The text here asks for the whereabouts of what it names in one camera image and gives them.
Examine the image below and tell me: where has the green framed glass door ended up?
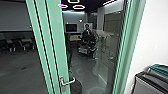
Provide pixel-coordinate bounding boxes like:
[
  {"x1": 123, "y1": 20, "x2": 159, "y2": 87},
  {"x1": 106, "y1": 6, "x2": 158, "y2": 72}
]
[{"x1": 24, "y1": 0, "x2": 148, "y2": 94}]

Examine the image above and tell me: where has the grey rectangular trash bin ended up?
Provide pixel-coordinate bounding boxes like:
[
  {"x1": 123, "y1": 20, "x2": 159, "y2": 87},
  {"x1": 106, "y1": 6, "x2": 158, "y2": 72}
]
[{"x1": 133, "y1": 70, "x2": 168, "y2": 94}]

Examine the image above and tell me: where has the person in dark clothes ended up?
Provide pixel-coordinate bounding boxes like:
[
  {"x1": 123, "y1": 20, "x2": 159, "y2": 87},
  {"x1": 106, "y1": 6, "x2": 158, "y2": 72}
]
[{"x1": 81, "y1": 23, "x2": 94, "y2": 43}]

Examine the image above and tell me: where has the silver door handle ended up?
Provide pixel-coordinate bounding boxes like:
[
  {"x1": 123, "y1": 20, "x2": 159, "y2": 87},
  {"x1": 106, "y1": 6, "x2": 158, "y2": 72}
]
[{"x1": 59, "y1": 76, "x2": 77, "y2": 89}]

